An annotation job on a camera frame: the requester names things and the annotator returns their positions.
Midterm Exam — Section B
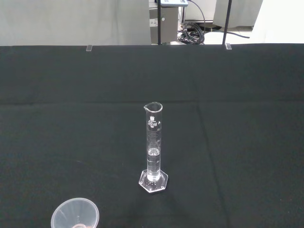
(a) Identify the black pole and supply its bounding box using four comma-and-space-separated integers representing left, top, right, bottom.
156, 0, 165, 46
221, 0, 233, 45

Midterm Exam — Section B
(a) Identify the black bench cloth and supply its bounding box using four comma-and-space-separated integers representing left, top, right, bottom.
0, 43, 304, 228

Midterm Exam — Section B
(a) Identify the clear plastic funnel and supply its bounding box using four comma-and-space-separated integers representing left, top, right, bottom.
50, 198, 101, 228

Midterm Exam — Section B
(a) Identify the black cable heap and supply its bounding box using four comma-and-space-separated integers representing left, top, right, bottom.
177, 0, 251, 45

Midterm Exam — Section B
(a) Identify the gray metal cabinet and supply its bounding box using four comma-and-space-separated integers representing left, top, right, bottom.
149, 0, 179, 45

